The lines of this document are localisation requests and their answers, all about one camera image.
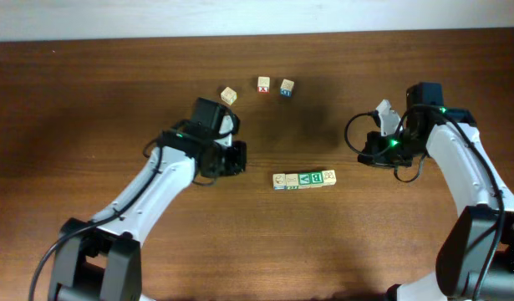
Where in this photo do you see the wooden block baseball blue side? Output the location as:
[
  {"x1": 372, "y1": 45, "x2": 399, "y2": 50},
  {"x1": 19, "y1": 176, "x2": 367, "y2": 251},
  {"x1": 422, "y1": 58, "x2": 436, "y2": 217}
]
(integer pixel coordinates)
[{"x1": 272, "y1": 173, "x2": 286, "y2": 190}]

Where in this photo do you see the wooden block plain picture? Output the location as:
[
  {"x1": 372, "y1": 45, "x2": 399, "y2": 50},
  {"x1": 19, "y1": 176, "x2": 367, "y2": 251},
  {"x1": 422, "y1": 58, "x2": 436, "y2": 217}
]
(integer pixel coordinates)
[{"x1": 322, "y1": 170, "x2": 337, "y2": 186}]

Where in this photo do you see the wooden block green E side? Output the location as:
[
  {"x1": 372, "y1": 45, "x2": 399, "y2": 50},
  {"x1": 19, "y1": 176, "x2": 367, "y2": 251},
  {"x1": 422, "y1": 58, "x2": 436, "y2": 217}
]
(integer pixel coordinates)
[{"x1": 285, "y1": 173, "x2": 300, "y2": 190}]

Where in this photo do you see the wooden block green B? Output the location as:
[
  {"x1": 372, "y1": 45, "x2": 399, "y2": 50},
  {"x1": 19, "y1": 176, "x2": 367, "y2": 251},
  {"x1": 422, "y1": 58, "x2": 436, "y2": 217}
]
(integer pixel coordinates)
[{"x1": 310, "y1": 171, "x2": 324, "y2": 188}]

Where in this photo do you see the wooden block green V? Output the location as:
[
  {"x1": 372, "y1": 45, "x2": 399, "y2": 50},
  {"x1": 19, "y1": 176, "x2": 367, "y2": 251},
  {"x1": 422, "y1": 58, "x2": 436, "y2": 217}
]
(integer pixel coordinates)
[{"x1": 298, "y1": 173, "x2": 312, "y2": 189}]

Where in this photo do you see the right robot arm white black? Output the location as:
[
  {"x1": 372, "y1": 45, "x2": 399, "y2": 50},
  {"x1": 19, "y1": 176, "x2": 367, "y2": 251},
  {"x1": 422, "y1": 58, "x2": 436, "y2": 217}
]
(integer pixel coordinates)
[{"x1": 357, "y1": 82, "x2": 514, "y2": 300}]

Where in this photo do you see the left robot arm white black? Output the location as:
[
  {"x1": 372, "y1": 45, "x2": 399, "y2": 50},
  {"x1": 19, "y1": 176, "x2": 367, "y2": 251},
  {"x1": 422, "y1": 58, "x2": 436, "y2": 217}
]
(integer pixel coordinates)
[{"x1": 48, "y1": 98, "x2": 247, "y2": 300}]

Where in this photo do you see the wooden block yellow side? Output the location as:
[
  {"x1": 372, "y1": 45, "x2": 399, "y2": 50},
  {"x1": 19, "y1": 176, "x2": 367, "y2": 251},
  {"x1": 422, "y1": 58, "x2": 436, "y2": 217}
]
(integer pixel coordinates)
[{"x1": 220, "y1": 87, "x2": 237, "y2": 105}]

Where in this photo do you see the wooden block red X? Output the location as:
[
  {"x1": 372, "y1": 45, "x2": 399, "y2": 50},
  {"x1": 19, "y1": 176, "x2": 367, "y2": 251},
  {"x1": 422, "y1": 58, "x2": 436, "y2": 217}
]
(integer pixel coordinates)
[{"x1": 257, "y1": 76, "x2": 271, "y2": 93}]

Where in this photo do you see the wooden block blue D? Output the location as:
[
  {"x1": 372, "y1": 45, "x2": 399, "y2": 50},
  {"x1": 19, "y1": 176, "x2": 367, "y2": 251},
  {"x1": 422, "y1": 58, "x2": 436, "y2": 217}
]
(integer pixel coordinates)
[{"x1": 279, "y1": 79, "x2": 295, "y2": 97}]

